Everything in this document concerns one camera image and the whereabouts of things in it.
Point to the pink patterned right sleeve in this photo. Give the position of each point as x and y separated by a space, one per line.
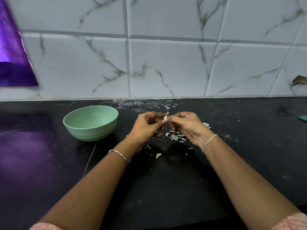
290 221

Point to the person's right hand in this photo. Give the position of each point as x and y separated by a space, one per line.
189 126

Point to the person's left forearm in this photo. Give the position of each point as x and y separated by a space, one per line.
86 194

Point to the person's right forearm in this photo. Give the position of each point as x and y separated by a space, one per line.
254 189

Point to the pink patterned sleeve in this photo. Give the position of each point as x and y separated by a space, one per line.
45 226
290 221

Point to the purple cloth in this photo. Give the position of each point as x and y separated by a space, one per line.
14 48

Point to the small fallen garlic piece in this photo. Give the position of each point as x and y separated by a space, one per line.
158 155

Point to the green cutting board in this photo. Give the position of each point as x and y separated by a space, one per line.
302 118

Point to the white garlic bulb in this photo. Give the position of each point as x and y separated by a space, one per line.
165 119

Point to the pink patterned left sleeve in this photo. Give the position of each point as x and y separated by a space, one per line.
45 226

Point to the person's left hand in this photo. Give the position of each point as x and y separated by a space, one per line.
144 128

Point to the mint green bowl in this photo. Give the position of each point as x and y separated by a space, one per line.
90 122

